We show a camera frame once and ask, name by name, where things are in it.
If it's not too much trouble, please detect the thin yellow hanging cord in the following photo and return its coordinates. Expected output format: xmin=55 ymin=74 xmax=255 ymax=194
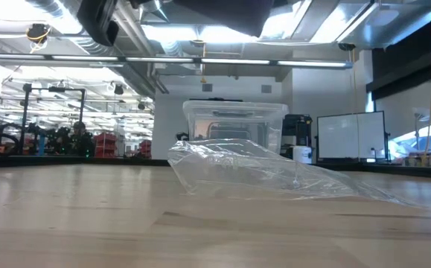
xmin=199 ymin=39 xmax=208 ymax=84

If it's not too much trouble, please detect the silver ventilation duct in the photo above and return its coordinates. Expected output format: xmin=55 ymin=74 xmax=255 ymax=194
xmin=25 ymin=0 xmax=171 ymax=98

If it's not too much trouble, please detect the purple elastic bandage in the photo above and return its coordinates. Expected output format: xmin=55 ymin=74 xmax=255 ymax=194
xmin=170 ymin=0 xmax=276 ymax=38

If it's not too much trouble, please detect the white whiteboard black frame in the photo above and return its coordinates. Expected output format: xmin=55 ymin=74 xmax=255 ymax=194
xmin=316 ymin=110 xmax=390 ymax=163

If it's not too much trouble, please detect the black camera with yellow cable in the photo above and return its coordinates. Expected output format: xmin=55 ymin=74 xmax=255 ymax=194
xmin=25 ymin=22 xmax=51 ymax=54

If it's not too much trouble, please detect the clear plastic storage bin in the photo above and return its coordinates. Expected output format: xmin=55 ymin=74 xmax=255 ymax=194
xmin=182 ymin=98 xmax=290 ymax=154

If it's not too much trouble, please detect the black pipe stand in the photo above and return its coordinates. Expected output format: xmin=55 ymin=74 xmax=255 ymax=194
xmin=18 ymin=83 xmax=87 ymax=156

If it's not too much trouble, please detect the red shelf unit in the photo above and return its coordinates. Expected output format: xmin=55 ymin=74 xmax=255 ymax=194
xmin=94 ymin=132 xmax=119 ymax=159
xmin=138 ymin=138 xmax=153 ymax=159

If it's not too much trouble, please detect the white container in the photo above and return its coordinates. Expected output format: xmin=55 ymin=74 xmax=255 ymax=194
xmin=291 ymin=144 xmax=313 ymax=165

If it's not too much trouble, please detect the clear plastic zipper bag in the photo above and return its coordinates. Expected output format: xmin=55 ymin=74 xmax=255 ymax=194
xmin=167 ymin=138 xmax=427 ymax=208

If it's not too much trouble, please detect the person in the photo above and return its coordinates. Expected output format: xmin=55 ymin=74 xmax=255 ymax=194
xmin=69 ymin=121 xmax=96 ymax=158

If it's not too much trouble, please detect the long LED light bar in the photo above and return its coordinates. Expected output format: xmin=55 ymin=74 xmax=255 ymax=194
xmin=0 ymin=52 xmax=354 ymax=70

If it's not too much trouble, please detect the black machine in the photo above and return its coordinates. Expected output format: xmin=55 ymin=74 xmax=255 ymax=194
xmin=281 ymin=113 xmax=313 ymax=148

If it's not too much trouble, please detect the black table frame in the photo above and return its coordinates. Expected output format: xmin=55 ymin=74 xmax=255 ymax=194
xmin=0 ymin=155 xmax=431 ymax=180

